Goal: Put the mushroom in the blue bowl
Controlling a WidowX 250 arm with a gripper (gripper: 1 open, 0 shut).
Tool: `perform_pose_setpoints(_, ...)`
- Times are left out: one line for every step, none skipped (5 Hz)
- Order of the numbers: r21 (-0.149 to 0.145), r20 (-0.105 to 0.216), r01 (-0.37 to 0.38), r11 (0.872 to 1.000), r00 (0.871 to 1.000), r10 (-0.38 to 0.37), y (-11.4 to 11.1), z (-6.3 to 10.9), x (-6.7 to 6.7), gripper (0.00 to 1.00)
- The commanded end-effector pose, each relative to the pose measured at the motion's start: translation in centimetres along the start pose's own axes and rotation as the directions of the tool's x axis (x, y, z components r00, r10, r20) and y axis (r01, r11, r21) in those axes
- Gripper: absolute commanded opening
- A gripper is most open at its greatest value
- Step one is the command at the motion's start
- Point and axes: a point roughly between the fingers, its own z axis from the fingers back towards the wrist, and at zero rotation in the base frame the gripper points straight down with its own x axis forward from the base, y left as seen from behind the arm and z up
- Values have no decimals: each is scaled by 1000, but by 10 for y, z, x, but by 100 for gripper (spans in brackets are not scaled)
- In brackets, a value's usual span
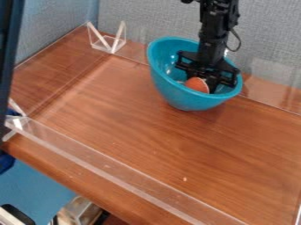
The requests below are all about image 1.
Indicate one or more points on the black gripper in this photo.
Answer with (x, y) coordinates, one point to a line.
(207, 64)

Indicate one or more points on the brown white toy mushroom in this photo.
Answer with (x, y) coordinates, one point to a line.
(196, 84)

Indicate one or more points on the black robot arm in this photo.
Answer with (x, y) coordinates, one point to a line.
(218, 18)

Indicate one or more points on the blue plastic bowl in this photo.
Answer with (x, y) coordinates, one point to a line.
(168, 78)

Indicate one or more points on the clear acrylic back barrier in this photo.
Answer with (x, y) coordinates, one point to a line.
(256, 89)

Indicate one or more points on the clear acrylic barrier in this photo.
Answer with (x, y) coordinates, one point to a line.
(131, 194)
(256, 89)

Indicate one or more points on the clear acrylic front barrier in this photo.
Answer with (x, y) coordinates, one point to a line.
(131, 194)

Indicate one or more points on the metal object under table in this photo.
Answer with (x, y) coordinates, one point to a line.
(77, 212)

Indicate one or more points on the blue cloth object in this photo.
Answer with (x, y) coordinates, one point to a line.
(6, 160)

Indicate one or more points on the black white object bottom-left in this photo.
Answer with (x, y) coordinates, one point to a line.
(10, 216)

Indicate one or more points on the clear acrylic corner bracket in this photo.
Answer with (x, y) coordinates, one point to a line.
(108, 44)

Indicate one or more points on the clear acrylic left bracket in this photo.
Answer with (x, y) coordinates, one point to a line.
(13, 119)

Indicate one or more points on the dark blue foreground post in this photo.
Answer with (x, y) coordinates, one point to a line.
(10, 19)

